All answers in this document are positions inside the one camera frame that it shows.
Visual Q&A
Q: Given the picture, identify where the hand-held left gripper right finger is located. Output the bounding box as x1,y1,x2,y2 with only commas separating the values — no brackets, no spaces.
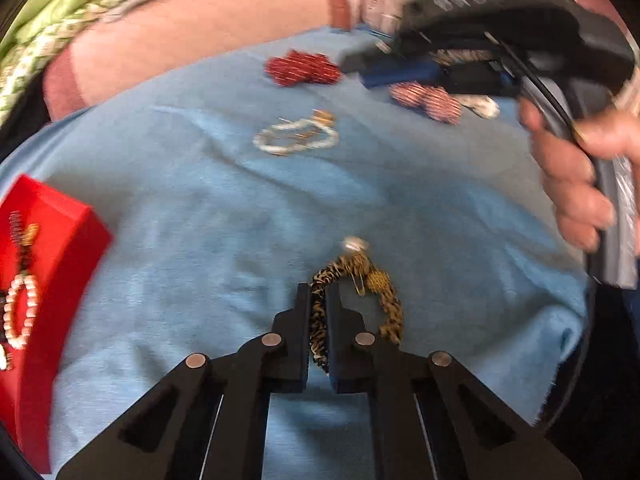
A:
327,286,584,480

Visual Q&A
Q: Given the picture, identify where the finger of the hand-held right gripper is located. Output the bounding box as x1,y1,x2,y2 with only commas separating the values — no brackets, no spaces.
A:
359,59,521,97
339,34,501,75

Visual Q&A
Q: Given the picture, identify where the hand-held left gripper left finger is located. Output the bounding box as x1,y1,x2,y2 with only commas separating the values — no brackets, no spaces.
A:
56,283,310,480

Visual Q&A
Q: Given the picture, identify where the red plaid scrunchie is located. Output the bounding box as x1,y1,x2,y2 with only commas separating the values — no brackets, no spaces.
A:
389,82,464,124

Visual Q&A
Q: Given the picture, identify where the leopard print hair tie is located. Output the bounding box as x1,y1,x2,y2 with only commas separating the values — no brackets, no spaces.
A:
307,236,405,374

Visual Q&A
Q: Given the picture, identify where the red cardboard box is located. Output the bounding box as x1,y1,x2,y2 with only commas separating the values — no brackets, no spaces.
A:
0,174,114,476

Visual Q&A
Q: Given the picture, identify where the large pearl bracelet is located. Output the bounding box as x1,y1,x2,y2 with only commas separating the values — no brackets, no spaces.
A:
4,273,40,351

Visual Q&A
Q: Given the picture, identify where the person's right hand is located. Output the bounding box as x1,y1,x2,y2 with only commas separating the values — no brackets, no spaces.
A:
517,99,640,253

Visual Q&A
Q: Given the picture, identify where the white hair accessory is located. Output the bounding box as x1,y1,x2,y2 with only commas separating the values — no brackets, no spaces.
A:
461,95,501,120

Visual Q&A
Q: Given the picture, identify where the red dotted scrunchie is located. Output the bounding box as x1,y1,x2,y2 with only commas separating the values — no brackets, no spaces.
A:
264,50,344,87

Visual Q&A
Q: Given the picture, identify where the blue blanket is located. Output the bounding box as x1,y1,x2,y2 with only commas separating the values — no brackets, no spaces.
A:
0,25,597,480

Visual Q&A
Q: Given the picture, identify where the pink quilted mattress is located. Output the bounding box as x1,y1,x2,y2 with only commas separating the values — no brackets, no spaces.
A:
42,0,352,122

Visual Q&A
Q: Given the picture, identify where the green patterned quilt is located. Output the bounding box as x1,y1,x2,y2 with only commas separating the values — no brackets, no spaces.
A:
0,0,152,127

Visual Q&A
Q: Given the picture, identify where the dark cloth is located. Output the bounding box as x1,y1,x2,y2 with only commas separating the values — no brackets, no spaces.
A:
0,76,52,153

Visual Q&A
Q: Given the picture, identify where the small pearl bracelet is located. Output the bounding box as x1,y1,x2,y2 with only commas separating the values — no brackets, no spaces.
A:
252,110,340,157

